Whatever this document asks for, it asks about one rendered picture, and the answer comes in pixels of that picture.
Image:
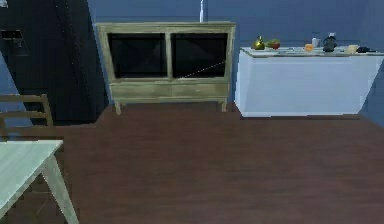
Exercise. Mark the olive wooden cabinet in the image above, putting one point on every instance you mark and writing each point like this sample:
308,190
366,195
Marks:
170,90

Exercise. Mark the black fridge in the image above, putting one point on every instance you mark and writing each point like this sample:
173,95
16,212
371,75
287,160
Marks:
53,60

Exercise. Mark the brown wooden chair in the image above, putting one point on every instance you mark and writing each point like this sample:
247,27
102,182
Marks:
30,115

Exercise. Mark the white counter cabinet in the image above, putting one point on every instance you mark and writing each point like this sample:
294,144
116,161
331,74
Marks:
300,83

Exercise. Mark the black kettle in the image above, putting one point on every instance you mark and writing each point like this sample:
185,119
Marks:
329,44

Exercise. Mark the pale green table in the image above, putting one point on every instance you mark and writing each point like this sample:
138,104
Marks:
20,166

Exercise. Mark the black flat pan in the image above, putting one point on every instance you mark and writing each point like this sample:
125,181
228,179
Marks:
363,50

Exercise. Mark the white small mug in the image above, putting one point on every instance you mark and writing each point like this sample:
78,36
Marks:
315,42

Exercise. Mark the white thin rod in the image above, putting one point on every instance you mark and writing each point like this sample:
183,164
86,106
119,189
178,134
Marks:
201,11

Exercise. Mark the yellow green round bottle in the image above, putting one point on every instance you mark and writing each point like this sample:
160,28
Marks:
258,44

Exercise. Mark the cream bread piece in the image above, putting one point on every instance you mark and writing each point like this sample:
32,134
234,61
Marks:
352,49

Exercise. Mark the red green apple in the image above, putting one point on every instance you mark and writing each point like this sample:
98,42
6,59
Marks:
273,43

